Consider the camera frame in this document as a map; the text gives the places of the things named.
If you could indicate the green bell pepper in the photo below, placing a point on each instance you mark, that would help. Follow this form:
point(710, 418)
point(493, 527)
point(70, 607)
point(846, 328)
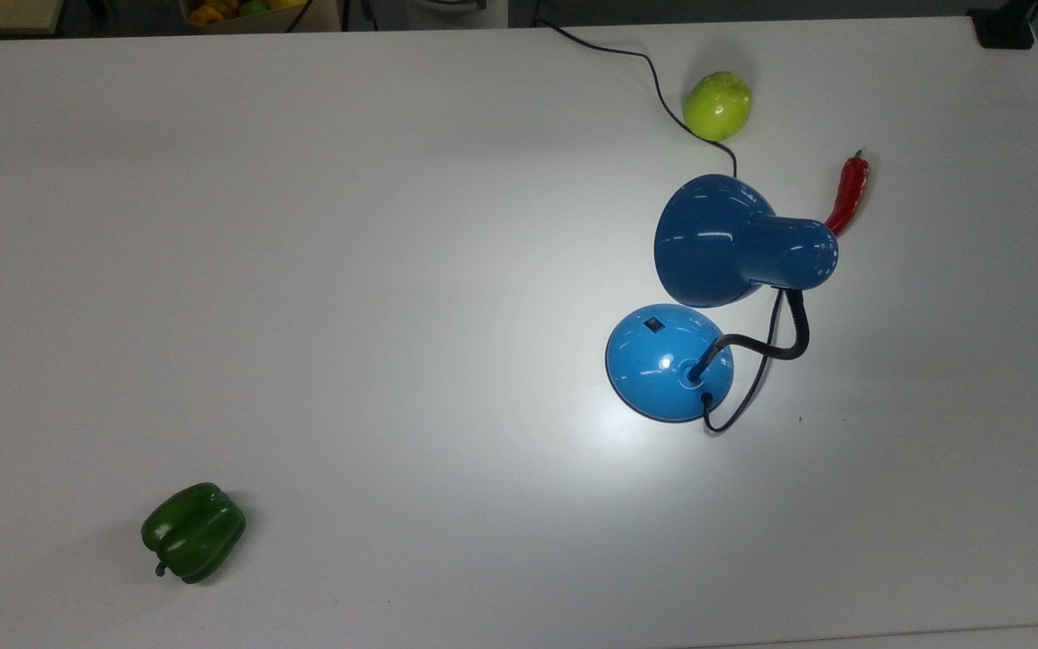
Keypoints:
point(195, 532)

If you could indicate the red chili pepper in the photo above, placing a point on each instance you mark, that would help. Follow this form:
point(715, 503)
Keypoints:
point(851, 194)

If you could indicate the black desk clamp mount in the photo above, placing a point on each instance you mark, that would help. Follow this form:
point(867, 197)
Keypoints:
point(1006, 31)

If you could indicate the cardboard box of fruit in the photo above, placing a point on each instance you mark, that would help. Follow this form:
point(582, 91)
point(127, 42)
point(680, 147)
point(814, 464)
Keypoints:
point(321, 20)

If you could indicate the green apple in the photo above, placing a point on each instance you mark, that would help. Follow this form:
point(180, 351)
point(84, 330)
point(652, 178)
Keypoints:
point(717, 106)

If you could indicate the small green toy fruit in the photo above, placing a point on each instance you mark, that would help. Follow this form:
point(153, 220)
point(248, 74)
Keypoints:
point(253, 7)

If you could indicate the orange toy fruit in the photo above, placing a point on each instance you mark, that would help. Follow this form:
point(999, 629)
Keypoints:
point(205, 14)

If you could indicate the blue gooseneck desk lamp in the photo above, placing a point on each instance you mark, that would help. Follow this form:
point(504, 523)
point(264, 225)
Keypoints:
point(717, 234)

